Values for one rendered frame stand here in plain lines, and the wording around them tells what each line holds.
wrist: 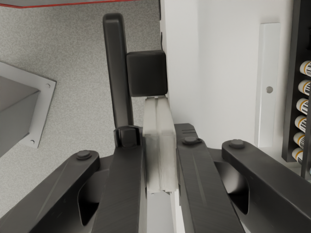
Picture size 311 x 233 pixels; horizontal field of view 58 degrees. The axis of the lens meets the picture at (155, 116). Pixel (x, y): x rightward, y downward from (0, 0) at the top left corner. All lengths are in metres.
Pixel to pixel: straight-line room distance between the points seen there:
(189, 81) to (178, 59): 0.01
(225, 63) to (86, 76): 0.91
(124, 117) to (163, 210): 1.14
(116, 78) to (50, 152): 1.11
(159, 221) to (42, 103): 0.71
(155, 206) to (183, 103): 1.14
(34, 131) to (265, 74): 1.08
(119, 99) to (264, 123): 0.14
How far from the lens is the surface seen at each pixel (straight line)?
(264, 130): 0.27
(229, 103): 0.26
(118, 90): 0.18
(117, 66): 0.17
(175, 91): 0.16
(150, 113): 0.15
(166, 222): 1.34
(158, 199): 1.27
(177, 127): 0.15
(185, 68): 0.16
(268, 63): 0.25
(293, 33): 0.24
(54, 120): 1.21
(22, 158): 1.33
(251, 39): 0.26
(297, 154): 0.26
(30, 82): 1.18
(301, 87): 0.24
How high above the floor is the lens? 1.08
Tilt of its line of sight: 72 degrees down
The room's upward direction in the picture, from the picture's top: 178 degrees clockwise
